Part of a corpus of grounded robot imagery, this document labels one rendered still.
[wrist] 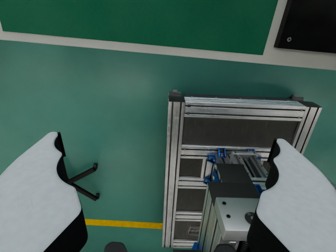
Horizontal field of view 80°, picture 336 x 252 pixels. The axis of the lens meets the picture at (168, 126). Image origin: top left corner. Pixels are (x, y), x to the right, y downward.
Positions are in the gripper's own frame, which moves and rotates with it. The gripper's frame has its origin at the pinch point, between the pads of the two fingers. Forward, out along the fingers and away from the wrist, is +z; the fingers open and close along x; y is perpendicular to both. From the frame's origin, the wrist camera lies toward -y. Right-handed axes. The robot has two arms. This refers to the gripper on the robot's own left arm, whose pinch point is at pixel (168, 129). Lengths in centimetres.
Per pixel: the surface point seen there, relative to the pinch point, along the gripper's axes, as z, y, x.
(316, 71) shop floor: 114, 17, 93
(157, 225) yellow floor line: 113, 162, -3
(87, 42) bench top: 39.9, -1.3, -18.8
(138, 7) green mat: 39.7, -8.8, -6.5
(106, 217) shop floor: 113, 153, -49
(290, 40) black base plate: 37.5, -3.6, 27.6
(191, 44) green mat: 39.6, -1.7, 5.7
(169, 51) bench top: 39.8, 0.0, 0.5
